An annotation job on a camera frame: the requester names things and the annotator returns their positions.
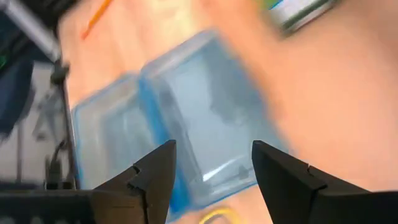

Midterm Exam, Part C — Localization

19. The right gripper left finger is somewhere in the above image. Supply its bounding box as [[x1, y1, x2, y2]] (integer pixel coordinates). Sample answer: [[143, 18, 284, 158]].
[[90, 139, 177, 224]]

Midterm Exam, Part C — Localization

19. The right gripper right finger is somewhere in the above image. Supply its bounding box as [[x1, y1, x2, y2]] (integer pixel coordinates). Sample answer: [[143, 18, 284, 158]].
[[251, 139, 374, 224]]

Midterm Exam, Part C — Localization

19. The blue translucent pencil box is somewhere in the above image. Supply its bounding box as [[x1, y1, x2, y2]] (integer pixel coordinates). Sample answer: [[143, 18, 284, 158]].
[[70, 29, 289, 222]]

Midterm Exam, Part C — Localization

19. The green yellow crayon box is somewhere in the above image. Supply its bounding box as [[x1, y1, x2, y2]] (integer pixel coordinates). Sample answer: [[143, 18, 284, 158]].
[[260, 0, 340, 35]]

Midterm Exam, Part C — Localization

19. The orange pencil red cap eraser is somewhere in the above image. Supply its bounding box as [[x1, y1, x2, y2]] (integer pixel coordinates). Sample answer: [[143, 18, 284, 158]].
[[80, 0, 113, 41]]

